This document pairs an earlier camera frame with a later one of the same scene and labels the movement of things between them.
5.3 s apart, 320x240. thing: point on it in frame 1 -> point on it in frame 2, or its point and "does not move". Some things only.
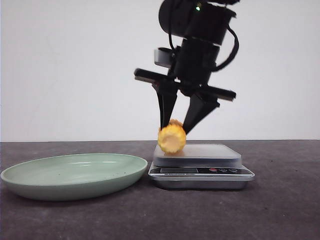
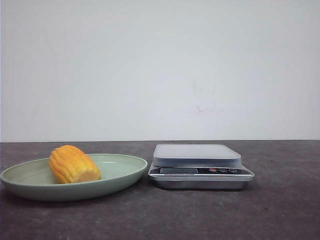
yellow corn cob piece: [172, 138] -> [68, 164]
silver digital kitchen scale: [200, 166] does not move
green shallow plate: [71, 176] does not move
